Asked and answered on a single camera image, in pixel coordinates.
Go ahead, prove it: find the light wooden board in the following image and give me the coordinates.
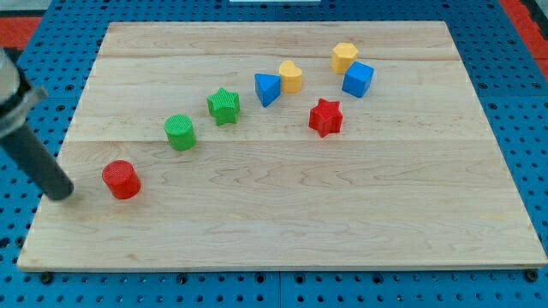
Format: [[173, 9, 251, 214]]
[[18, 21, 547, 272]]

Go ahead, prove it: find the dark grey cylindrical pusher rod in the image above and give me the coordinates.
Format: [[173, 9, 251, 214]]
[[1, 124, 74, 201]]

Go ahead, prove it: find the green cylinder block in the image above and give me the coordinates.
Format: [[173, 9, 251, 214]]
[[164, 115, 196, 151]]

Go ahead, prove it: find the red cylinder block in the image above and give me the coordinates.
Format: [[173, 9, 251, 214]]
[[102, 160, 141, 199]]

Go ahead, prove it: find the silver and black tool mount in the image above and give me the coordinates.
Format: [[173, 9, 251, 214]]
[[1, 48, 48, 138]]

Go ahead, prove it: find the blue triangle block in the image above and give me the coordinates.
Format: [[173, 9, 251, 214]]
[[254, 74, 281, 107]]

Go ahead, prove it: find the green star block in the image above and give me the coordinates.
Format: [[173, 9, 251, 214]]
[[206, 87, 240, 126]]

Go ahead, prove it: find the yellow hexagon block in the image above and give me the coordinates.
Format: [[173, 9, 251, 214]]
[[331, 43, 359, 74]]

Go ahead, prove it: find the red star block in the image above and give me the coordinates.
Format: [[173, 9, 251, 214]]
[[308, 98, 343, 138]]

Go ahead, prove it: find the yellow heart block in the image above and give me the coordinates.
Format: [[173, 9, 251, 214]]
[[278, 60, 302, 93]]

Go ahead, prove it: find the blue cube block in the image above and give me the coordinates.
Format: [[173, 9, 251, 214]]
[[342, 62, 375, 98]]

